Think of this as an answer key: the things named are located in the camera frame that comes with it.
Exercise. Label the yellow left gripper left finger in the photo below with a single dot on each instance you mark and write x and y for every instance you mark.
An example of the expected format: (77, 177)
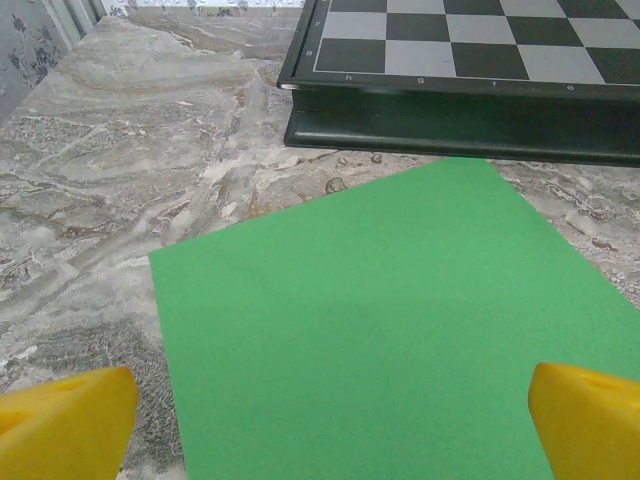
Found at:
(60, 425)

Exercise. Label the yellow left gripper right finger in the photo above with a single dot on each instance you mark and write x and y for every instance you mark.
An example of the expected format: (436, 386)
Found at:
(590, 430)

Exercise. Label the green paper sheet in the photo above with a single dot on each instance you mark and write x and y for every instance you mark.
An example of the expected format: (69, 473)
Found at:
(360, 320)

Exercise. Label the black and grey chessboard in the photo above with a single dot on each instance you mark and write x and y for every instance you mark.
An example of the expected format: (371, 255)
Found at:
(450, 115)

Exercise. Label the aluminium corner post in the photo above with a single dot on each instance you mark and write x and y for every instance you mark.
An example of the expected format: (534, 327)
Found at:
(75, 20)

